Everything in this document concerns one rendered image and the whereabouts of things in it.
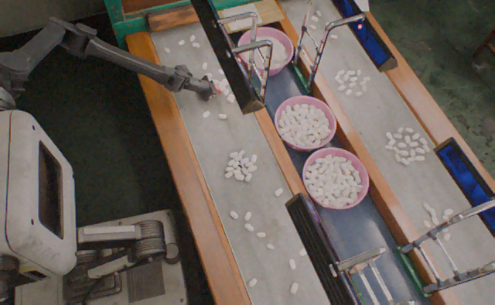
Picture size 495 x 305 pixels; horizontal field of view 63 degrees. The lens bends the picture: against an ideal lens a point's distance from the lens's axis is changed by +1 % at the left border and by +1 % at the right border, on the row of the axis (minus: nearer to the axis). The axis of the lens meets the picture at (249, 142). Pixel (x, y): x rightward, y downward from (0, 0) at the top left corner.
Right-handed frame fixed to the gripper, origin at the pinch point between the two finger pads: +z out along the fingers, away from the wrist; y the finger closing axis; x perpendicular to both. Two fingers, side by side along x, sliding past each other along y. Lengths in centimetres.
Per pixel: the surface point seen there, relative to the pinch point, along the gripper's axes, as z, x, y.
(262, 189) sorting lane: 2.7, 1.6, -49.1
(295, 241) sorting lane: 6, -1, -73
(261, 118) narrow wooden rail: 9.1, -8.1, -19.5
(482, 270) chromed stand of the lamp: 12, -51, -106
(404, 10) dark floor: 187, -62, 83
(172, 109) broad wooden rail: -17.4, 14.3, -2.7
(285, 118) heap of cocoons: 18.7, -13.4, -21.7
